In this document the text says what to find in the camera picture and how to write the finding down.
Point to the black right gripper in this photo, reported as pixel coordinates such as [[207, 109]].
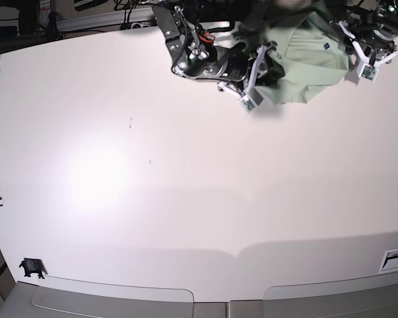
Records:
[[241, 70]]

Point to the grey chair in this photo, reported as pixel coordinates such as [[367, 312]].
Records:
[[85, 305], [365, 297]]

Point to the black clamp on table edge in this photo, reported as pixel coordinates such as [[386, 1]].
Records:
[[33, 266]]

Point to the grey chair back right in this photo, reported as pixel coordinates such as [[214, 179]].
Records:
[[365, 297]]

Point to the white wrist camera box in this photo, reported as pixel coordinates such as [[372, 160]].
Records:
[[250, 102], [367, 71]]

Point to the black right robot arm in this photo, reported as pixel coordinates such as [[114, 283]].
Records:
[[206, 44]]

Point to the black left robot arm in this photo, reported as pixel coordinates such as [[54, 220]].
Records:
[[351, 11]]

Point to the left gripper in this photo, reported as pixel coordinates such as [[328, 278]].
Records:
[[373, 41]]

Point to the light green T-shirt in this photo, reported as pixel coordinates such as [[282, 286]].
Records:
[[310, 52]]

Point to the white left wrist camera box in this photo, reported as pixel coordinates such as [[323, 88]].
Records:
[[367, 71]]

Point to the grey chair back left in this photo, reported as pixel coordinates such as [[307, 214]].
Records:
[[85, 305]]

